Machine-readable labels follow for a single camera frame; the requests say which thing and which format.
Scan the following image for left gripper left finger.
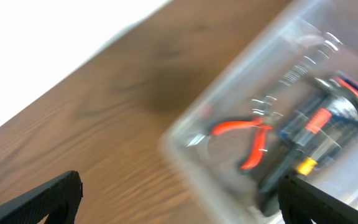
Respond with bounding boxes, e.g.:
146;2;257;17
0;170;83;224

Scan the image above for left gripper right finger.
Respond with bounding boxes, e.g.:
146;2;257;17
278;175;358;224

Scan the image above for black yellow screwdriver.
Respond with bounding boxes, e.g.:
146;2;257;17
256;136;341;218

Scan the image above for red black pliers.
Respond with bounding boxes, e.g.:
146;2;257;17
185;115;273;174

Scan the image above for small claw hammer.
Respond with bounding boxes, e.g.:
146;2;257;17
278;76;358;150

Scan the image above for clear plastic container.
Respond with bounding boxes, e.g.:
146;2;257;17
162;1;358;223

